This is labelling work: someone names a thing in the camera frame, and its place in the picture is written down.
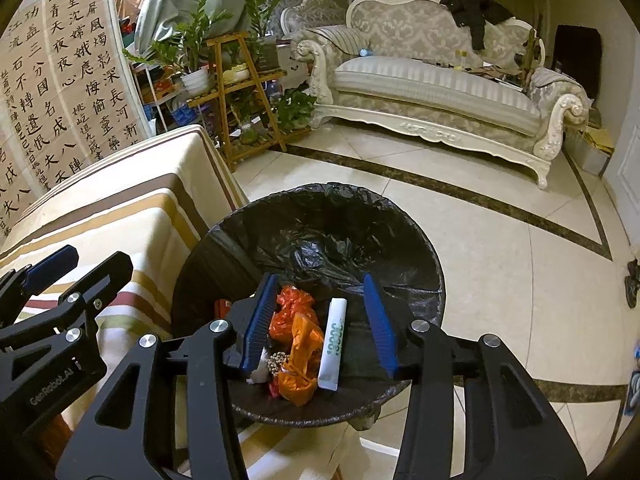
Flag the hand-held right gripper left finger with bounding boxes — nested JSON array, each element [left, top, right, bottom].
[[52, 272, 280, 480]]

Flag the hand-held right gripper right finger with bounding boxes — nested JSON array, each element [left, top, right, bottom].
[[361, 272, 588, 480]]

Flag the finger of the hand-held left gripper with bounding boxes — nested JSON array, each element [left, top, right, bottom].
[[0, 251, 133, 356], [0, 244, 80, 321]]

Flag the orange-red mesh bag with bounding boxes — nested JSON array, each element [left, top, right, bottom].
[[269, 286, 320, 341]]

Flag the gold glitter ball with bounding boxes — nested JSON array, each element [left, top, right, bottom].
[[264, 351, 290, 377]]

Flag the white plastic bag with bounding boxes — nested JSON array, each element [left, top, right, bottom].
[[246, 350, 271, 386]]

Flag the orange plastic bag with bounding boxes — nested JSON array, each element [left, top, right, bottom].
[[277, 312, 326, 407]]

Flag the trash bin black bag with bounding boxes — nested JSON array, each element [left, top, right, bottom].
[[171, 182, 447, 431]]

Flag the striped tablecloth table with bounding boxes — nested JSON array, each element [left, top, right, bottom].
[[0, 125, 361, 480]]

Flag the calligraphy paper sheets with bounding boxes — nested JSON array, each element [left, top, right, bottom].
[[0, 0, 153, 241]]

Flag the white metal shelf rack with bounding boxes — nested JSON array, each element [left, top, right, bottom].
[[132, 62, 201, 136]]

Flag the potted plant white pot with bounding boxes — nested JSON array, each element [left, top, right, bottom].
[[122, 0, 233, 97]]

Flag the green trailing plant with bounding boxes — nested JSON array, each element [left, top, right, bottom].
[[275, 87, 317, 131]]

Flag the cream ornate sofa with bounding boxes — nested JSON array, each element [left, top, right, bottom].
[[290, 0, 591, 190]]

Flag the dark slipper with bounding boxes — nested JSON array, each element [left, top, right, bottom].
[[624, 259, 640, 311]]

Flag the blue slipper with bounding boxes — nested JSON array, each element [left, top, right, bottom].
[[622, 340, 640, 431]]

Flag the tall potted plant dark pot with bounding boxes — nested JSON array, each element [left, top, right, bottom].
[[227, 0, 296, 73]]

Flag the wooden plant stand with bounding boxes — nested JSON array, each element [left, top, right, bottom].
[[187, 31, 312, 168]]

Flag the white door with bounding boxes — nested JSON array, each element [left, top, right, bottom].
[[600, 125, 640, 281]]

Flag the cream ornate armchair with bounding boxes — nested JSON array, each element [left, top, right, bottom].
[[279, 0, 351, 46]]

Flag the black garment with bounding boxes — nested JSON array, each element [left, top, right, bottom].
[[440, 0, 516, 52]]

